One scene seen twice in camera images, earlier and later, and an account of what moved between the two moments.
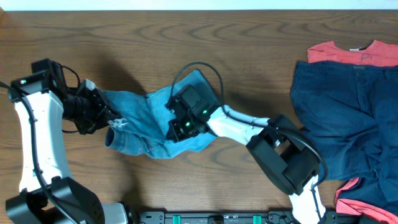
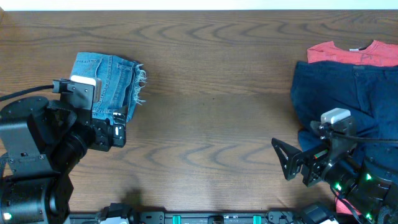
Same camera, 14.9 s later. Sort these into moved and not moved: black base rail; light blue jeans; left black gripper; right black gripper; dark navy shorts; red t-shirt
Moved: left black gripper; light blue jeans; right black gripper
Not moved: red t-shirt; black base rail; dark navy shorts
